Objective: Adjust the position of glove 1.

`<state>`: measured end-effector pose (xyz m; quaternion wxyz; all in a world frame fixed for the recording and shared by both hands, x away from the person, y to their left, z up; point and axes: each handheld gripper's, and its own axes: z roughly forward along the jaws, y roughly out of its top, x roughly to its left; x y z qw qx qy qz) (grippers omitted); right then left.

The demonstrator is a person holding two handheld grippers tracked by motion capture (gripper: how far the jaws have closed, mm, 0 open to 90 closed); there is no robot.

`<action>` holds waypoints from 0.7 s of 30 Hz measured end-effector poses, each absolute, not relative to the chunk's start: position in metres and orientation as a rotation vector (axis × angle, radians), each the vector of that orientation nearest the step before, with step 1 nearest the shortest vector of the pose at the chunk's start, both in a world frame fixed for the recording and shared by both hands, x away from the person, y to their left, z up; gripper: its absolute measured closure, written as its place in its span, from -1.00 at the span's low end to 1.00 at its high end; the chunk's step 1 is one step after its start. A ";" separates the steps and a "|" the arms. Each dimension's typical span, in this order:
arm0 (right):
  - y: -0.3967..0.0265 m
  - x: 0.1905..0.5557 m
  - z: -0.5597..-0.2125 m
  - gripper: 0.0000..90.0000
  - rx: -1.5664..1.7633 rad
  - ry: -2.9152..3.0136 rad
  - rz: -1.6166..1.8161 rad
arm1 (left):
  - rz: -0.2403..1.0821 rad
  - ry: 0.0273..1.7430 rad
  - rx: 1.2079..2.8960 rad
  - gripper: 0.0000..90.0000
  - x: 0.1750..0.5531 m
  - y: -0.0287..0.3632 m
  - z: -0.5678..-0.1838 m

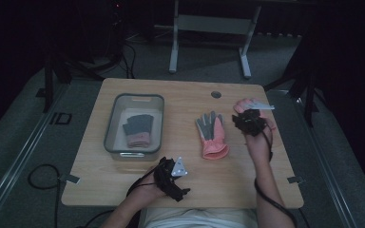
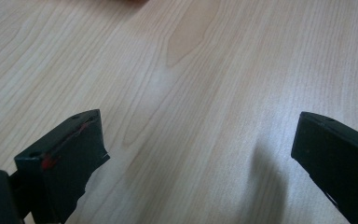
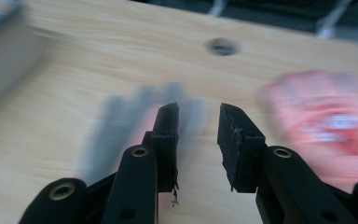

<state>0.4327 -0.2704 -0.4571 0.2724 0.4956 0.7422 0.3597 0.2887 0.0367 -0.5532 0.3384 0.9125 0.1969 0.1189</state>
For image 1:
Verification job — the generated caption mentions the white metal desk frame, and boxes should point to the white metal desk frame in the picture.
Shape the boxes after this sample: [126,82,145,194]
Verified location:
[168,0,262,80]

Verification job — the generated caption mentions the person's left hand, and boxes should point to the person's left hand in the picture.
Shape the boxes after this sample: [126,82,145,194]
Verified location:
[129,167,167,207]

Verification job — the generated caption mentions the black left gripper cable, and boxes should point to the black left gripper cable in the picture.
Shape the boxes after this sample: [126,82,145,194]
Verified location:
[75,165,160,228]

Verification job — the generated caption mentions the black background cables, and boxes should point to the black background cables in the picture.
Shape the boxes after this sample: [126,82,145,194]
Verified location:
[120,41,137,80]

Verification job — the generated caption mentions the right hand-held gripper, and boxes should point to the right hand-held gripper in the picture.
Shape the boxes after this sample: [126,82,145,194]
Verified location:
[231,100,276,138]

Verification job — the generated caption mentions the black tripod stand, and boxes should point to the black tripod stand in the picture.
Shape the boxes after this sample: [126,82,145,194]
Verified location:
[35,53,115,114]
[263,28,322,128]

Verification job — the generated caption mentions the black floor cable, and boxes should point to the black floor cable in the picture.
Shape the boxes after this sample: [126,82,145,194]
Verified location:
[28,163,61,228]

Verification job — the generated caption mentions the gray plastic bin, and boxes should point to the gray plastic bin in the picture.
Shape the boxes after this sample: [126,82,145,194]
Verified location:
[103,92,165,162]

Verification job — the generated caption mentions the person's white shirt torso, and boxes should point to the person's white shirt torso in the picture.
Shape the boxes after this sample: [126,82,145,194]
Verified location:
[139,207,260,228]

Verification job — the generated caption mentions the gray pink knit glove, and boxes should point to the gray pink knit glove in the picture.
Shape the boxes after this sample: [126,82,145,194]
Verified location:
[126,139,151,149]
[122,114,155,143]

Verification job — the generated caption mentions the metal floor rail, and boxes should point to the metal floor rail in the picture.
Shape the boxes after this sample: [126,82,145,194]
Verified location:
[0,84,69,228]
[293,89,359,228]

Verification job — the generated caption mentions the person's right hand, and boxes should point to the person's right hand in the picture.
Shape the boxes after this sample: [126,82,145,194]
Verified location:
[245,117,275,164]

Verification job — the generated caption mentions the metal table edge bracket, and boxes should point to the metal table edge bracket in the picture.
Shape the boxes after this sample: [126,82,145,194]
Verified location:
[286,176,306,185]
[57,173,82,185]

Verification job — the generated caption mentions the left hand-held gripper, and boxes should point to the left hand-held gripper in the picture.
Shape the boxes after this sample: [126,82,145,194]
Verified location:
[153,156,192,202]

